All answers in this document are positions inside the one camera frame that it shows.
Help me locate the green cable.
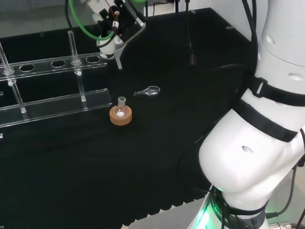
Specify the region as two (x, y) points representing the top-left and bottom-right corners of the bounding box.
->
(69, 0), (115, 41)

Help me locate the black bench cloth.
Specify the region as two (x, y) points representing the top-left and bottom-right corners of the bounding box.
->
(0, 7), (258, 229)

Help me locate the clear acrylic funnel stand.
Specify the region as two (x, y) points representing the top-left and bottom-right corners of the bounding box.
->
(0, 30), (113, 127)

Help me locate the black looped hand cable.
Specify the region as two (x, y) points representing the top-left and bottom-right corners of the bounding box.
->
(65, 0), (73, 29)

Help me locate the clear glass weighing funnel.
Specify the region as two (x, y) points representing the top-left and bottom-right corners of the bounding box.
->
(133, 85), (161, 97)

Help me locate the black cable with plug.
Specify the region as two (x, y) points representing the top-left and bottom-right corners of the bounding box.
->
(184, 0), (198, 71)

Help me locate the black and white five-finger hand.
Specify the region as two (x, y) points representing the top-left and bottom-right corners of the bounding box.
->
(92, 0), (148, 59)

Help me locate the cork ring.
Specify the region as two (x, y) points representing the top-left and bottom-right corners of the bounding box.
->
(109, 105), (133, 126)

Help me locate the round-bottom glass flask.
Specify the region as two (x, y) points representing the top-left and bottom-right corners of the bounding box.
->
(113, 96), (127, 118)

